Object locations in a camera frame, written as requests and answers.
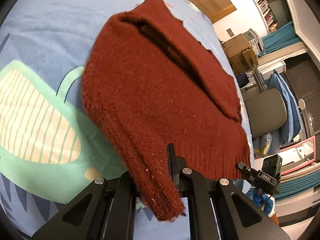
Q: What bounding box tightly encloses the dark red knitted sweater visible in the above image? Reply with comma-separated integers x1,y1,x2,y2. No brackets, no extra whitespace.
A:
82,0,250,221

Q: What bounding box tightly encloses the blue gloved right hand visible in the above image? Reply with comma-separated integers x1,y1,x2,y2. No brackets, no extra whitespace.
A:
250,188,276,218

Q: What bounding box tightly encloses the grey office chair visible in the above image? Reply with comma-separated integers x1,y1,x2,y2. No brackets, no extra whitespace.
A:
245,88,287,139

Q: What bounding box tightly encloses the blue dinosaur print bed sheet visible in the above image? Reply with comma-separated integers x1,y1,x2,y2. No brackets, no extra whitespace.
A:
0,0,254,240

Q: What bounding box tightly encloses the brown cardboard box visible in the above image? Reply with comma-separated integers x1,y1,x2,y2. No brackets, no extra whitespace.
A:
222,34,258,76

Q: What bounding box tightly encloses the grey printer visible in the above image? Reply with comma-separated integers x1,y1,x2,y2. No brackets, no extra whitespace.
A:
243,29,264,55

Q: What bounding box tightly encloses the teal curtain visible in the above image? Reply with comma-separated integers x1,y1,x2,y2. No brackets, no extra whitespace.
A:
258,21,301,57

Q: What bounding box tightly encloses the row of books on shelf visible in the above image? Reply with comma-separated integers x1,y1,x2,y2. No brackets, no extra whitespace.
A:
253,0,278,33

